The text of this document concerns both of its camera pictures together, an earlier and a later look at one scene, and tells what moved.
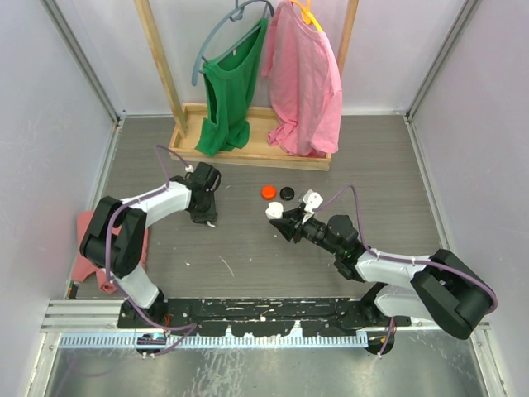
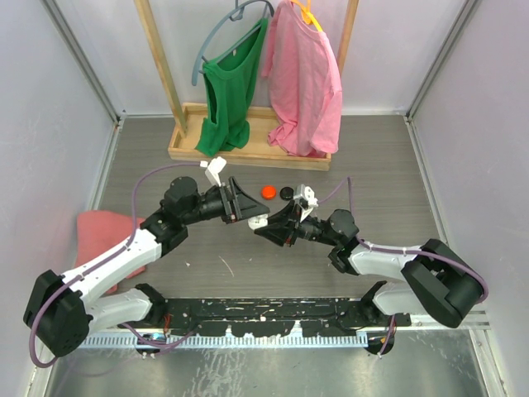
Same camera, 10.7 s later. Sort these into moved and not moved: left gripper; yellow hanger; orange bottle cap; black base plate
Moved: left gripper
Not moved: yellow hanger; black base plate; orange bottle cap
